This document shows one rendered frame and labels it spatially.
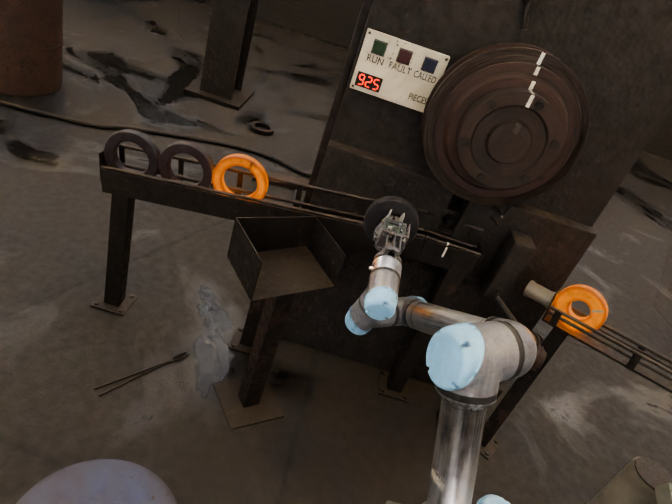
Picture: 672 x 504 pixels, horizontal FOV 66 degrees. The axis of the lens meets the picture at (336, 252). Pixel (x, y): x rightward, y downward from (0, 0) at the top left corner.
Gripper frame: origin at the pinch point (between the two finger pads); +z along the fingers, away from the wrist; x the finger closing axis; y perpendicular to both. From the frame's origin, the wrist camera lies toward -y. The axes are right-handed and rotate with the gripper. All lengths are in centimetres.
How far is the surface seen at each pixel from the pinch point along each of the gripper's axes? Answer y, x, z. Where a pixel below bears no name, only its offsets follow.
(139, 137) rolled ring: -16, 83, 18
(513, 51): 41, -17, 32
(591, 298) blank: -11, -68, 3
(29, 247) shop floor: -88, 132, 14
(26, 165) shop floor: -103, 171, 71
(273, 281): -20.0, 27.2, -18.8
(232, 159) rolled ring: -13, 52, 19
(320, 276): -21.1, 14.6, -11.1
